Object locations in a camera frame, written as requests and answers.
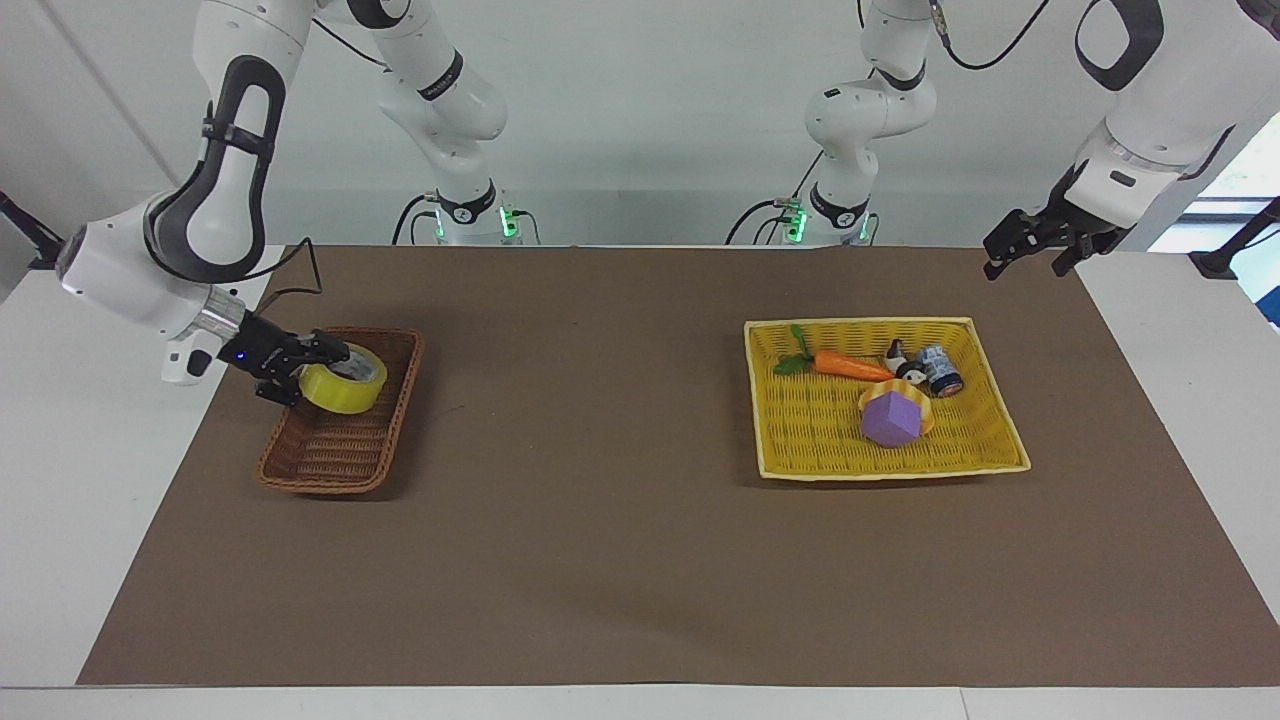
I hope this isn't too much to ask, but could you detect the black cable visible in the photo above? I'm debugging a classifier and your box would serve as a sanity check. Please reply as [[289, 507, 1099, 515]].
[[310, 15, 391, 71], [726, 150, 827, 247], [236, 237, 323, 313], [926, 0, 1053, 72], [391, 193, 442, 246]]

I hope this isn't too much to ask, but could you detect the purple polyhedron block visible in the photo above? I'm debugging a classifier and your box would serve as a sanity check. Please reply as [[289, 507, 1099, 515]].
[[861, 391, 922, 449]]

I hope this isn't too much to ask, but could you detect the yellow tape roll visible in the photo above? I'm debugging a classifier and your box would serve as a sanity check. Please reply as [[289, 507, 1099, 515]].
[[298, 342, 389, 415]]

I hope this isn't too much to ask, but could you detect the brown wicker basket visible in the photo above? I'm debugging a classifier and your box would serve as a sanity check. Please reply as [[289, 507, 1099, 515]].
[[255, 326, 425, 496]]

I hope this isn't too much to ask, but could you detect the black and white toy figure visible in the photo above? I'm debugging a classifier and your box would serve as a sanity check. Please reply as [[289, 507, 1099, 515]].
[[885, 338, 928, 383]]

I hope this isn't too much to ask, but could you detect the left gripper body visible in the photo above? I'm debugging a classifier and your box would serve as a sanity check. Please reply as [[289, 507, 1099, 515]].
[[1038, 162, 1133, 251]]

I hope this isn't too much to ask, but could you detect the yellow ribbed cup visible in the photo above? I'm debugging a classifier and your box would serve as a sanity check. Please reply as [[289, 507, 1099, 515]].
[[857, 377, 937, 439]]

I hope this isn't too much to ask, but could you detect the yellow wicker basket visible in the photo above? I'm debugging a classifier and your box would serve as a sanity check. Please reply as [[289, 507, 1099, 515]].
[[743, 317, 1032, 482]]

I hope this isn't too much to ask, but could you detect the small blue can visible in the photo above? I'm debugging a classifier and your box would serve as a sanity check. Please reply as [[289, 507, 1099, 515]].
[[918, 345, 966, 399]]

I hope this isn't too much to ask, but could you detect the orange toy carrot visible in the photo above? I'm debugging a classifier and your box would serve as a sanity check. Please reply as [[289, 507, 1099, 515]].
[[773, 324, 897, 385]]

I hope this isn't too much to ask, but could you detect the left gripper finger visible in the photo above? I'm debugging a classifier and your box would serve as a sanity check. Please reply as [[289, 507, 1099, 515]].
[[982, 207, 1048, 282], [1050, 232, 1119, 279]]

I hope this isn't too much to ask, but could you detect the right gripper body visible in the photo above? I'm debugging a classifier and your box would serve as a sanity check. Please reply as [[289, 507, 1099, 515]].
[[217, 312, 313, 387]]

